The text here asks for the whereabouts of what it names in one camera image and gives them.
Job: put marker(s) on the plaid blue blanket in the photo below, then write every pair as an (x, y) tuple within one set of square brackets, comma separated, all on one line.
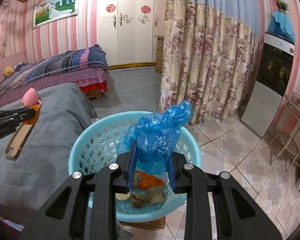
[(67, 62)]

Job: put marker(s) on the white plastic lid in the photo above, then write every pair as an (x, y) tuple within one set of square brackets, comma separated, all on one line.
[(123, 196)]

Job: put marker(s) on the brown cardboard piece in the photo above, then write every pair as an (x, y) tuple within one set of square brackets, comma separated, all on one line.
[(155, 195)]

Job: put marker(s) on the blue cloth on refrigerator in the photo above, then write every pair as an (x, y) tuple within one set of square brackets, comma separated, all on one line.
[(280, 25)]

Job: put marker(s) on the white wardrobe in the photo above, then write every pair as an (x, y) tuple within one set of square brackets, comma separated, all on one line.
[(128, 30)]

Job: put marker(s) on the brown phone case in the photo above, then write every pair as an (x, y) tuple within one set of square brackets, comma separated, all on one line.
[(18, 140)]

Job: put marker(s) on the pink headboard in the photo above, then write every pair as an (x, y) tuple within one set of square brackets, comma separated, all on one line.
[(11, 61)]

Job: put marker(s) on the blue plastic bag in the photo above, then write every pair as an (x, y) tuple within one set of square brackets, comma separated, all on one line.
[(156, 135)]

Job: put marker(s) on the framed wedding picture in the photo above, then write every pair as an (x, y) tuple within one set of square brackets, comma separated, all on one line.
[(53, 10)]

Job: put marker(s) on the small potted plant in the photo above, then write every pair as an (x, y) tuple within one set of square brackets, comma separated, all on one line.
[(282, 6)]

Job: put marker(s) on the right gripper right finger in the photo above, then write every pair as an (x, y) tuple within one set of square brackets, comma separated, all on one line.
[(238, 216)]

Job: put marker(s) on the yellow duck plush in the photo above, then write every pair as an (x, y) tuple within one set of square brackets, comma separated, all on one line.
[(8, 71)]

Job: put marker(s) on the bed with purple cover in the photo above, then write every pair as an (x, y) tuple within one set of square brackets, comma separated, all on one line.
[(90, 78)]

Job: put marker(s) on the grey table cloth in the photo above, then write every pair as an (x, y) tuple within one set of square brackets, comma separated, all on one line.
[(42, 166)]

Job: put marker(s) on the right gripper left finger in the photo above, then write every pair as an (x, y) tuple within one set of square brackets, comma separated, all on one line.
[(84, 205)]

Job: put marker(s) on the brown crumpled paper ball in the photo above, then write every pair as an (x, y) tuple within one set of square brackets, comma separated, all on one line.
[(138, 200)]

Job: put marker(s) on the light blue plastic basket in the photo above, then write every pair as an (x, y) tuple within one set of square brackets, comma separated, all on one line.
[(96, 147)]

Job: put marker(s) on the wooden drawer desk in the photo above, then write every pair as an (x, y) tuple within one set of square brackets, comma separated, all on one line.
[(159, 54)]

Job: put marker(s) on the orange snack wrapper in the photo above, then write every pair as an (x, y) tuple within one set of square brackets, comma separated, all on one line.
[(148, 181)]

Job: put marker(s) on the silver black refrigerator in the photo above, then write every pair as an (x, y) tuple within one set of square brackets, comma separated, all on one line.
[(271, 83)]

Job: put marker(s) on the pink pig mug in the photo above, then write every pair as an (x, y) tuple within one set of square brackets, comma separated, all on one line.
[(31, 98)]

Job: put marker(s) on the floral curtain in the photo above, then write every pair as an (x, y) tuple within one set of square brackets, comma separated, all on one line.
[(210, 54)]

